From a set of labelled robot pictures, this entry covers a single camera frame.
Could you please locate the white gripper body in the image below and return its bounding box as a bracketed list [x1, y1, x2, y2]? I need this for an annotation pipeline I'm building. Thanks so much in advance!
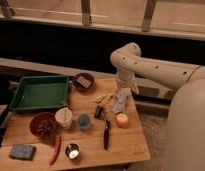
[116, 75, 139, 94]

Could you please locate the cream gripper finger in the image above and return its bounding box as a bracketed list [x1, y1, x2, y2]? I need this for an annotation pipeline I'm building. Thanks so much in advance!
[126, 91, 132, 100]
[119, 89, 126, 99]

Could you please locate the blue sponge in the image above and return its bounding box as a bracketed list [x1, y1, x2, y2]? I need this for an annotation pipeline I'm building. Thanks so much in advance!
[9, 144, 36, 160]

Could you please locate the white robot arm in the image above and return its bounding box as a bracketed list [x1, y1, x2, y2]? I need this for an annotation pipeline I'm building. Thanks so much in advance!
[110, 43, 205, 171]

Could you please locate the brown bowl with sponge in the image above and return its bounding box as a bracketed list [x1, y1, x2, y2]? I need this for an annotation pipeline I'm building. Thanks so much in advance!
[72, 73, 94, 91]

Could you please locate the blue plastic cup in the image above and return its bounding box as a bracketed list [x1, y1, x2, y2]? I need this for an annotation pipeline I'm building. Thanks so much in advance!
[77, 114, 91, 131]

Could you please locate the white plastic cup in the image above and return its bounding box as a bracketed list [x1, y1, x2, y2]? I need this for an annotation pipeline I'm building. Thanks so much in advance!
[55, 107, 73, 129]

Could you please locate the small metal cup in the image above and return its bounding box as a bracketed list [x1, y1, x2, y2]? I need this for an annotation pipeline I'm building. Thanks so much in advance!
[65, 143, 80, 159]

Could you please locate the light blue cloth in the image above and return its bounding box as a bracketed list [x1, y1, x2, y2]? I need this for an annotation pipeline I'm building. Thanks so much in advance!
[112, 92, 127, 114]

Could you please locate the yellow banana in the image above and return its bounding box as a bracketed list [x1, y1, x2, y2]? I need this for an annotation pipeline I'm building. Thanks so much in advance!
[93, 93, 113, 107]

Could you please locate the orange fruit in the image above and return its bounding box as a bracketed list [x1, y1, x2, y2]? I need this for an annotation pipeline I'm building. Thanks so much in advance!
[116, 113, 129, 128]

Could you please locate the small black object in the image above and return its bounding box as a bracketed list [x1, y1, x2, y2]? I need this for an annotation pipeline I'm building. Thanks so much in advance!
[94, 106, 104, 119]

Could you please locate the wooden table board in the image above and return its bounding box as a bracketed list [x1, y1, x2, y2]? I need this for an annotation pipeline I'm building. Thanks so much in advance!
[0, 77, 151, 171]

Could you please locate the red chili pepper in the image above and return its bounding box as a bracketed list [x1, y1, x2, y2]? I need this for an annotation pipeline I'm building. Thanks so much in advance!
[49, 134, 61, 165]

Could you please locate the red bowl with food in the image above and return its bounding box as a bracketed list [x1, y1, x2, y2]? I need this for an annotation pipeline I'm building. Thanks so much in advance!
[29, 112, 57, 138]

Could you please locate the green plastic tray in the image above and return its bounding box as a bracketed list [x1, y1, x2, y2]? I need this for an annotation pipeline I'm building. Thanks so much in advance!
[10, 75, 69, 113]

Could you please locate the black handled knife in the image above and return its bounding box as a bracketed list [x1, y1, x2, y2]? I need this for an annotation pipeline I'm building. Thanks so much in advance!
[103, 120, 111, 150]

